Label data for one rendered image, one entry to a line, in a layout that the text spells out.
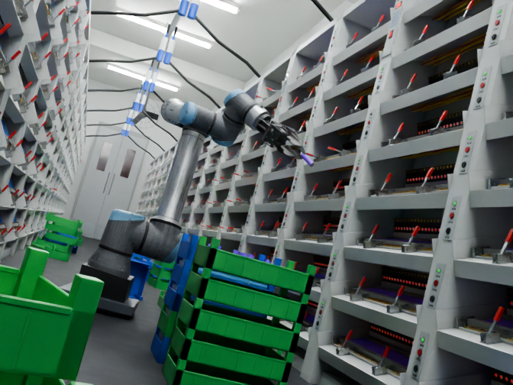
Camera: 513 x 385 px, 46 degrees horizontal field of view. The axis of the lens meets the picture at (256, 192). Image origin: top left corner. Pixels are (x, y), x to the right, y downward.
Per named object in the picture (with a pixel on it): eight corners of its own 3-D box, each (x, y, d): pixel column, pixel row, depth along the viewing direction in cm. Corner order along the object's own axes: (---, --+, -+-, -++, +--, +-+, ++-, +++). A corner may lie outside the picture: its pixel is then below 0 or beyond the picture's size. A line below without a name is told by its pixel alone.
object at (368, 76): (380, 74, 244) (378, 40, 245) (323, 101, 303) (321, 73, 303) (425, 74, 250) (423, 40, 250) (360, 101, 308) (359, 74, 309)
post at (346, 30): (256, 344, 289) (344, 11, 308) (250, 340, 298) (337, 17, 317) (294, 353, 294) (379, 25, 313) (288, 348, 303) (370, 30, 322)
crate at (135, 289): (86, 287, 329) (91, 290, 322) (97, 251, 331) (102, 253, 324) (136, 298, 345) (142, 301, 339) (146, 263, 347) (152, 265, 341)
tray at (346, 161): (357, 164, 240) (356, 140, 240) (304, 174, 299) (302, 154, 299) (403, 162, 246) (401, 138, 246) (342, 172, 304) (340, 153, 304)
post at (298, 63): (223, 319, 356) (297, 47, 375) (219, 317, 365) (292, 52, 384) (255, 327, 361) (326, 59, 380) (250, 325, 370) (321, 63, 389)
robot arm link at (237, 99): (232, 107, 241) (244, 85, 237) (253, 126, 236) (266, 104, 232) (217, 107, 233) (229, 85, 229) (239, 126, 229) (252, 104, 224)
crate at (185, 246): (185, 259, 188) (193, 234, 189) (176, 255, 207) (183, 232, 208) (275, 283, 195) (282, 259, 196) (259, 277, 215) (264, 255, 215)
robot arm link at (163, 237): (133, 255, 277) (181, 108, 298) (169, 266, 283) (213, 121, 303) (141, 253, 263) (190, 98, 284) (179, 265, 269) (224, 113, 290)
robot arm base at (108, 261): (83, 263, 257) (91, 241, 258) (91, 262, 276) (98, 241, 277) (126, 279, 259) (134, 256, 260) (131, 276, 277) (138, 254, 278)
